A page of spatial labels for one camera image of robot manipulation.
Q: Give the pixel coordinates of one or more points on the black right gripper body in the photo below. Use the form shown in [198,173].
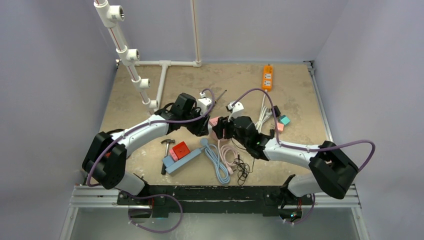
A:
[227,125]

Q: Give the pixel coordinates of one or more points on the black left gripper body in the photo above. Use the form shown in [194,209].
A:
[195,126]

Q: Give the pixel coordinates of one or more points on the pink cube power socket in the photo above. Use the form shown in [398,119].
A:
[216,129]

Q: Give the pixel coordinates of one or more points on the salmon pink USB charger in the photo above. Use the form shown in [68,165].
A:
[279,127]

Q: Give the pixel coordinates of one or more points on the black power adapter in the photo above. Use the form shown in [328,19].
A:
[276,111]

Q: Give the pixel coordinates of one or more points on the teal USB charger plug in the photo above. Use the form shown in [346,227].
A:
[284,120]

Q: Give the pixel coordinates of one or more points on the orange power strip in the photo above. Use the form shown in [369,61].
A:
[267,78]

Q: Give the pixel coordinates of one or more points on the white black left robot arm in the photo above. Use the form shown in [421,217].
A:
[106,158]

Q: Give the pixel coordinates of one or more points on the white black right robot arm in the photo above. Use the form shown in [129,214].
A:
[331,171]

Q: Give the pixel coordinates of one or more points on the red cube socket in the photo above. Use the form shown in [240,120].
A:
[181,150]

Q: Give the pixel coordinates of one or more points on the small pink plug block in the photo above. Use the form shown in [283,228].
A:
[173,155]

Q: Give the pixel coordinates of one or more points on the black yellow flathead screwdriver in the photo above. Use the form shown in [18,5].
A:
[217,98]

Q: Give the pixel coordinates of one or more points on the light blue power strip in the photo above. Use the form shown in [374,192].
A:
[169,165]

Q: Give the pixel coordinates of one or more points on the black steel claw hammer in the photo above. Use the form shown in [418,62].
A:
[167,142]

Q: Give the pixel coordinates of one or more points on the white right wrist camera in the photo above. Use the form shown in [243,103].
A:
[235,110]

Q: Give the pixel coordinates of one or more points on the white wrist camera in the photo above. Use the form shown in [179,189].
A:
[203,103]
[235,110]

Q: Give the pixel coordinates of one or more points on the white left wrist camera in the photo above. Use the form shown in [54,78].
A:
[203,103]

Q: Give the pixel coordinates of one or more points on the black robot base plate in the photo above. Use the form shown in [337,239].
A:
[269,201]

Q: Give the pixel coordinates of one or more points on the aluminium rail frame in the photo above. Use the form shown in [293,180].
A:
[220,160]

